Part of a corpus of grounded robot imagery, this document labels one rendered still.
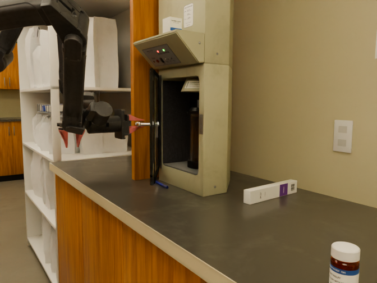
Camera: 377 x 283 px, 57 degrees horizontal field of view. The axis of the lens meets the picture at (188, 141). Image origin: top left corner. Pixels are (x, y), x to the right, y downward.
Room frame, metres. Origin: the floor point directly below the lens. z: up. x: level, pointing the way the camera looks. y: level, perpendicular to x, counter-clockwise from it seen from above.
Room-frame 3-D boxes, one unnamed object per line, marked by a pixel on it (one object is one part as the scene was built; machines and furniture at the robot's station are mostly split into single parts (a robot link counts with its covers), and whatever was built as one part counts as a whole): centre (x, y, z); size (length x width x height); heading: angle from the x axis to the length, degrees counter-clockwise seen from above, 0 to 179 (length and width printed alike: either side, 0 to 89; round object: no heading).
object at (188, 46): (1.31, 0.08, 1.46); 0.32 x 0.12 x 0.10; 34
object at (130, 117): (1.23, 0.20, 1.20); 0.09 x 0.07 x 0.07; 124
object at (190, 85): (1.38, -0.06, 1.34); 0.18 x 0.18 x 0.05
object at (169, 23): (1.28, 0.06, 1.54); 0.05 x 0.05 x 0.06; 35
